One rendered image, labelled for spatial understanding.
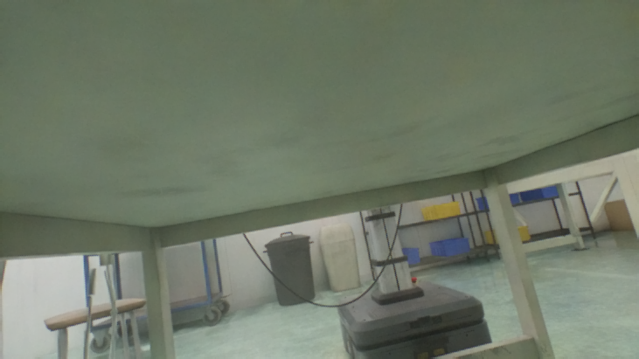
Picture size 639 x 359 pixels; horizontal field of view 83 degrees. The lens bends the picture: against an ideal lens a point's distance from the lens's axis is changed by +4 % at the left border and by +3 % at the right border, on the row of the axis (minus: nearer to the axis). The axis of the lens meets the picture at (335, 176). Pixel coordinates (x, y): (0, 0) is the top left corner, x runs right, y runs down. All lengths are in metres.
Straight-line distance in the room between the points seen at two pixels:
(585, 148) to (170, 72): 0.97
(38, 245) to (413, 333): 1.15
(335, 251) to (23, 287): 3.11
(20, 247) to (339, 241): 3.28
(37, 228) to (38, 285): 4.04
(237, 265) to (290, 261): 0.79
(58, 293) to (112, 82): 4.47
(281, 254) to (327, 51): 3.40
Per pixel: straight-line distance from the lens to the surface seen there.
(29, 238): 0.75
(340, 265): 3.83
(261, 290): 4.18
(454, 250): 4.09
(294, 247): 3.61
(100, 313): 2.11
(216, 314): 3.65
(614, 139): 1.02
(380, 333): 1.43
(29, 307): 4.84
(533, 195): 4.83
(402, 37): 0.27
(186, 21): 0.22
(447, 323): 1.50
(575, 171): 3.05
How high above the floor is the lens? 0.60
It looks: 9 degrees up
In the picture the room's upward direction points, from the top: 11 degrees counter-clockwise
